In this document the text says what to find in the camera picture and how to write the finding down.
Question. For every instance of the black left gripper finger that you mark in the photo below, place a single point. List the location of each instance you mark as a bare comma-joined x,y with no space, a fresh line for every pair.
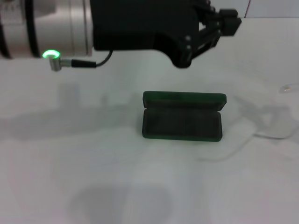
232,26
229,13

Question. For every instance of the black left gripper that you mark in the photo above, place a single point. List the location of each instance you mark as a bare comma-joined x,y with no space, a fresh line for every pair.
140,23

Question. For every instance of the clear transparent glasses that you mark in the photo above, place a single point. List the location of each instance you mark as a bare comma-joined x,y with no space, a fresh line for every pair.
288,88

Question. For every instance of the dark green glasses case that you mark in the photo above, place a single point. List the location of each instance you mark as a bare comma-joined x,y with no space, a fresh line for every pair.
182,126

